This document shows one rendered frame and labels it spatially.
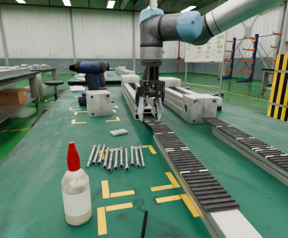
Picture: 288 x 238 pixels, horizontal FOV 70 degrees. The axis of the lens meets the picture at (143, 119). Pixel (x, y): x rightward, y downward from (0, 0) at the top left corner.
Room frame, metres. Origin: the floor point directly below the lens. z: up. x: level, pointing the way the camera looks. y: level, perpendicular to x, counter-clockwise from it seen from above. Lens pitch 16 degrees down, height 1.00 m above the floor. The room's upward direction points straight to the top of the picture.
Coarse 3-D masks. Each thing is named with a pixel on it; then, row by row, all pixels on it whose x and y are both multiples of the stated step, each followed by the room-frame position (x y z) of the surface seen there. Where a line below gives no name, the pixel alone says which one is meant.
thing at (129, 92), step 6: (126, 84) 1.26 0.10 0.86; (138, 84) 1.26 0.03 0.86; (126, 90) 1.18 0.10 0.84; (132, 90) 0.99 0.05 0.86; (126, 96) 1.13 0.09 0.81; (132, 96) 0.83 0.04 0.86; (144, 96) 0.98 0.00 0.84; (132, 102) 0.83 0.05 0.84; (150, 102) 0.83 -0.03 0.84; (132, 108) 0.83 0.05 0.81; (144, 108) 0.78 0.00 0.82; (150, 108) 0.78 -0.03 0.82; (132, 114) 0.84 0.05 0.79
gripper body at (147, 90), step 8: (144, 64) 0.69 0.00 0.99; (152, 64) 0.66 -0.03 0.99; (160, 64) 0.69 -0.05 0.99; (152, 72) 0.69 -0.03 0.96; (144, 80) 0.70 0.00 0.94; (152, 80) 0.66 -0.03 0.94; (160, 80) 0.70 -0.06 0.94; (144, 88) 0.71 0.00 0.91; (152, 88) 0.68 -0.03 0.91; (160, 88) 0.67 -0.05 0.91; (152, 96) 0.67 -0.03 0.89; (160, 96) 0.67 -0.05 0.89
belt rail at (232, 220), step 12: (168, 156) 0.43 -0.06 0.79; (180, 180) 0.34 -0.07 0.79; (204, 216) 0.24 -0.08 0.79; (216, 216) 0.22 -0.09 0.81; (228, 216) 0.22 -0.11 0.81; (240, 216) 0.22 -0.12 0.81; (216, 228) 0.21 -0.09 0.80; (228, 228) 0.20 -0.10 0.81; (240, 228) 0.20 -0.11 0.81; (252, 228) 0.20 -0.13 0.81
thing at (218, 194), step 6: (198, 192) 0.26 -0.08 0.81; (204, 192) 0.26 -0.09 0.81; (210, 192) 0.26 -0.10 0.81; (216, 192) 0.26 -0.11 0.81; (222, 192) 0.27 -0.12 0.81; (198, 198) 0.25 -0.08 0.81; (204, 198) 0.25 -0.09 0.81; (210, 198) 0.25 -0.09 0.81; (216, 198) 0.25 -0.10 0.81; (222, 198) 0.25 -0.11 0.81
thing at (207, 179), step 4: (204, 176) 0.31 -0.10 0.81; (208, 176) 0.31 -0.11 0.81; (212, 176) 0.31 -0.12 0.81; (188, 180) 0.30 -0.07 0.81; (192, 180) 0.30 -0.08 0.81; (196, 180) 0.30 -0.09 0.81; (200, 180) 0.30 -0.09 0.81; (204, 180) 0.30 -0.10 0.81; (208, 180) 0.30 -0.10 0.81; (212, 180) 0.30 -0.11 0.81; (216, 180) 0.30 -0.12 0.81; (188, 184) 0.29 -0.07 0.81
